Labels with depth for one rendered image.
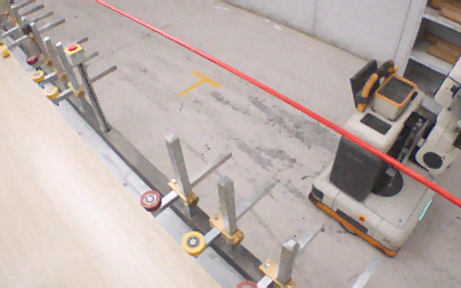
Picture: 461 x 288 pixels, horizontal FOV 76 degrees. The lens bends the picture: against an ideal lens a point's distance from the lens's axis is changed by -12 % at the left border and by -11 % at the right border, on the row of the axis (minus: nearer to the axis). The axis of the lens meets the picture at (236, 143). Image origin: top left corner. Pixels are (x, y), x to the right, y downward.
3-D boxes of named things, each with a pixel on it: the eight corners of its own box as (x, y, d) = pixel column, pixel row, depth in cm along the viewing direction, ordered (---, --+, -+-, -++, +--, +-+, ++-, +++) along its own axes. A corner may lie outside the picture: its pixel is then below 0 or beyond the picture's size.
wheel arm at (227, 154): (227, 153, 150) (226, 147, 147) (232, 157, 148) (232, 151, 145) (150, 214, 130) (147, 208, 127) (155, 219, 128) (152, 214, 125)
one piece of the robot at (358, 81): (351, 122, 169) (343, 83, 158) (381, 91, 185) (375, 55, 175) (371, 125, 160) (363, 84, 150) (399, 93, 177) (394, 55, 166)
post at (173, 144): (192, 207, 144) (172, 130, 108) (197, 212, 142) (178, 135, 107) (186, 212, 142) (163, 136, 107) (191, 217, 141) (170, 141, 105)
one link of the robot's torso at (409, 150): (394, 160, 174) (409, 128, 155) (413, 133, 187) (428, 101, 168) (436, 186, 161) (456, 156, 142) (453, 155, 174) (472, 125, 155)
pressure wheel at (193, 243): (195, 269, 114) (190, 256, 105) (182, 253, 118) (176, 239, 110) (212, 256, 117) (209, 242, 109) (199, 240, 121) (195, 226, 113)
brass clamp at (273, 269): (268, 261, 117) (269, 256, 113) (297, 285, 110) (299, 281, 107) (257, 273, 114) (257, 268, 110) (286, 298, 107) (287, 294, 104)
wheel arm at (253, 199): (269, 182, 137) (270, 176, 133) (275, 187, 135) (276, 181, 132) (189, 253, 117) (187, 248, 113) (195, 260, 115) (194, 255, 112)
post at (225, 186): (232, 244, 132) (224, 172, 96) (239, 249, 130) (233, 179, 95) (226, 250, 130) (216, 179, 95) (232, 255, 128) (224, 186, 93)
